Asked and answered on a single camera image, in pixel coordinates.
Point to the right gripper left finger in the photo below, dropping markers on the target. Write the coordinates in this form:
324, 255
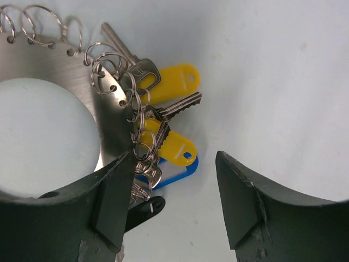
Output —
83, 221

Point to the metal disc keyring organiser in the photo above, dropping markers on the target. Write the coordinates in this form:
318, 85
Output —
62, 113

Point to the blue tag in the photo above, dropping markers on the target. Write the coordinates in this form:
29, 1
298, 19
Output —
160, 174

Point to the yellow tag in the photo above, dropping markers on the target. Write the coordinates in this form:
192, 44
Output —
176, 148
177, 81

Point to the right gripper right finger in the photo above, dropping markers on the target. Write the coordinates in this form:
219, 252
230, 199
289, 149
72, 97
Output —
266, 221

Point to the black tag key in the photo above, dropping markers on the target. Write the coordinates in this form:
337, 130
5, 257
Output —
141, 210

